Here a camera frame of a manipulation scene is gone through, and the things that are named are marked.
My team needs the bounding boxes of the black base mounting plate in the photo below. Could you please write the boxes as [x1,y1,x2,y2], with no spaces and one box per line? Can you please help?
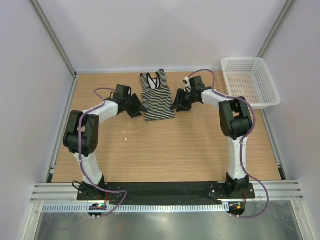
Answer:
[77,181,256,205]

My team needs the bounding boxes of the black white striped tank top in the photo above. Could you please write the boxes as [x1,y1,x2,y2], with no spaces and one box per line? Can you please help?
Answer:
[140,69,176,122]

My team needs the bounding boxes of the slotted white cable duct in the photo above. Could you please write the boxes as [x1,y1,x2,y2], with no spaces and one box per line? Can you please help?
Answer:
[41,202,229,214]

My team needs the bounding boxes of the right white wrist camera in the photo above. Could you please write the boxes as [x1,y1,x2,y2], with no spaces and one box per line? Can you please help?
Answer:
[183,76,192,93]

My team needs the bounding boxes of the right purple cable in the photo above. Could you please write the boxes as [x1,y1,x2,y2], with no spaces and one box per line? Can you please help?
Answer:
[187,69,270,221]

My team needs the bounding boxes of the left aluminium frame post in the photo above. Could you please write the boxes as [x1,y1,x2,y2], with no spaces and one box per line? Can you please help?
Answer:
[29,0,77,79]

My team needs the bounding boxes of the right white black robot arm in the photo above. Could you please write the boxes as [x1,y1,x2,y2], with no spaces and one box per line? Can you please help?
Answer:
[171,76,254,198]

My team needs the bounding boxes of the right aluminium frame post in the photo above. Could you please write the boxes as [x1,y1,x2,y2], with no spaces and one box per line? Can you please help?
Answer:
[257,0,297,58]

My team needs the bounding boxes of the aluminium front rail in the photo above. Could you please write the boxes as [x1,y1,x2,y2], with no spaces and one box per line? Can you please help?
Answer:
[30,180,304,203]

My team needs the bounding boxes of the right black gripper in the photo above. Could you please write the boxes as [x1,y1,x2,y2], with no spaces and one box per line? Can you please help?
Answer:
[170,88,196,112]

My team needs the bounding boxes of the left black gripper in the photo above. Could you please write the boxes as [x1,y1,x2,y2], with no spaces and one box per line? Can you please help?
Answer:
[123,93,147,118]

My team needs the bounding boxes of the aluminium frame post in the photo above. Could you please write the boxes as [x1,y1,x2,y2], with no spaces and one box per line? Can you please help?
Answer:
[29,0,77,79]
[257,0,297,58]

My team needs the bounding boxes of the white plastic basket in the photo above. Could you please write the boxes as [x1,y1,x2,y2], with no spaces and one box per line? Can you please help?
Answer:
[221,57,281,110]

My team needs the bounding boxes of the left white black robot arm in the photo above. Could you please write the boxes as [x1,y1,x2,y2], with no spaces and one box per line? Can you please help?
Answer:
[63,84,147,201]

